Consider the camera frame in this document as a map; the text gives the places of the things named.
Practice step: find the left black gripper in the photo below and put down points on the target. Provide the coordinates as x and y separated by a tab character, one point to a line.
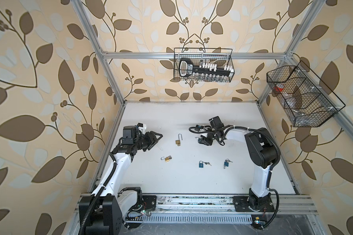
151	139

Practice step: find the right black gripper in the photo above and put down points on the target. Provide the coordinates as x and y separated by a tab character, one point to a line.
205	140

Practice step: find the blue padlock with key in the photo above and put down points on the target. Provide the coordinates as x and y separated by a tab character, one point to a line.
202	164
226	163

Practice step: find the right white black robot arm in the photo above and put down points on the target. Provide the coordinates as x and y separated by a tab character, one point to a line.
263	152

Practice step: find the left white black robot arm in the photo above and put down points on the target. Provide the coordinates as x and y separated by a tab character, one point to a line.
104	211

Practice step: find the small brass padlock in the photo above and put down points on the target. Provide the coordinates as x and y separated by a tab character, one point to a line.
166	159

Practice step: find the open brass padlock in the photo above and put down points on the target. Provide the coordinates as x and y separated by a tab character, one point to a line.
178	141

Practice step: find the black socket tool set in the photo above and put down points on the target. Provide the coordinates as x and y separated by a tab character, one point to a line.
203	70

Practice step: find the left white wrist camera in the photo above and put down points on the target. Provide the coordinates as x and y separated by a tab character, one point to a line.
142	127

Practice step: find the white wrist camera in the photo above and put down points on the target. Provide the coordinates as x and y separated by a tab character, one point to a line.
142	127
216	123

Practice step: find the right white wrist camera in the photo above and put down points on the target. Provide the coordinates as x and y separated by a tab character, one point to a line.
216	123

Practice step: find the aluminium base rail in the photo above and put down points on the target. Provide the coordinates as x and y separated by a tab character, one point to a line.
216	209

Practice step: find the back black wire basket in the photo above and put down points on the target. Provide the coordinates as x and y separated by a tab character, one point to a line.
218	56

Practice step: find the black wire basket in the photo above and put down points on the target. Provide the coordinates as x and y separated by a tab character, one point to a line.
307	99
218	56

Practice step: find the right black wire basket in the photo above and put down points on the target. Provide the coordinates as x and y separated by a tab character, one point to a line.
307	99

